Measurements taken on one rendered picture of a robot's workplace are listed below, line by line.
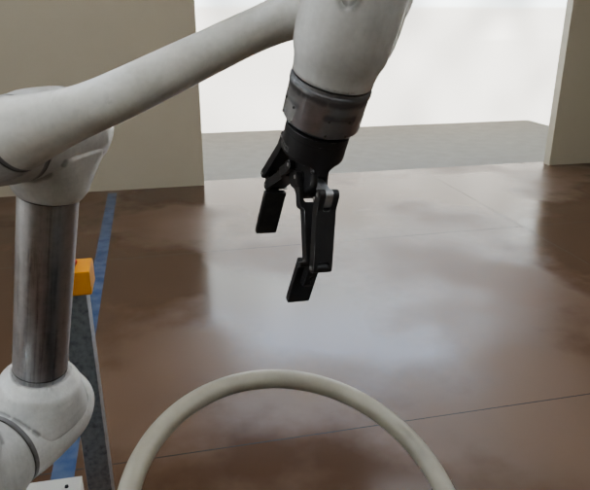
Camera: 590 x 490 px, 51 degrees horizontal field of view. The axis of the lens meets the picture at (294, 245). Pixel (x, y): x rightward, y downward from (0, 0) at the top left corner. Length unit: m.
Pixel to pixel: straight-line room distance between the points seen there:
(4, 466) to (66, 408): 0.15
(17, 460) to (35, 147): 0.63
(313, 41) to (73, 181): 0.55
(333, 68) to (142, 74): 0.26
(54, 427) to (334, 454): 1.76
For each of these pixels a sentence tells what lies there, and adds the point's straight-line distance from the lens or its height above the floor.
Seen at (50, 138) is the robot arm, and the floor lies 1.67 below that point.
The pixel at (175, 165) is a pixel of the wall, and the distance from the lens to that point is 7.00.
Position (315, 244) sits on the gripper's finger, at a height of 1.57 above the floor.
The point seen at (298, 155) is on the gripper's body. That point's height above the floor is 1.67.
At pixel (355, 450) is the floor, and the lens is 2.89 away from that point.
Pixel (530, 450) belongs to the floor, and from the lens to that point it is 3.07.
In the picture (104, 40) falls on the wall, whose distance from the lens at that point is 6.84.
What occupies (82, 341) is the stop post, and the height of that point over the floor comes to 0.83.
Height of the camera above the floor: 1.82
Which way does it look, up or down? 21 degrees down
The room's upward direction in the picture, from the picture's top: straight up
